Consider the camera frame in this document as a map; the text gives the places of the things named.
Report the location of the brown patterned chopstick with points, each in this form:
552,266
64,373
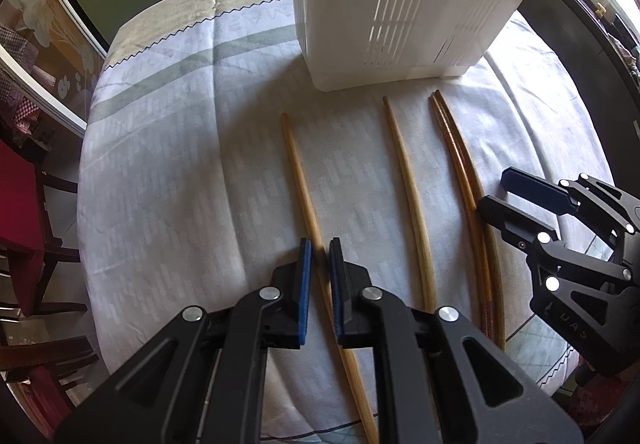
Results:
496,284
483,284

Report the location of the red covered wooden chair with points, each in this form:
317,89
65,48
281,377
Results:
20,204

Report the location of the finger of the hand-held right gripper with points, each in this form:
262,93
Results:
535,186
505,216

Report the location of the dark base cabinets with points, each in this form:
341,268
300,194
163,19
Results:
565,74

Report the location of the light bamboo chopstick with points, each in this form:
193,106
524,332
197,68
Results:
407,174
300,174

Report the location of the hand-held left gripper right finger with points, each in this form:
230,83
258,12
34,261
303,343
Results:
336,294

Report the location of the checked apron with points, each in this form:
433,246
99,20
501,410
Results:
15,114

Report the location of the pale green patterned tablecloth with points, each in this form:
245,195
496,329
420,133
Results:
200,174

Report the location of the yellow knob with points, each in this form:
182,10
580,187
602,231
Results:
599,10

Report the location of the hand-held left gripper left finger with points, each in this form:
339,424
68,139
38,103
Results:
305,294

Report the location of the flower print sliding glass door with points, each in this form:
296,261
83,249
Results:
50,49

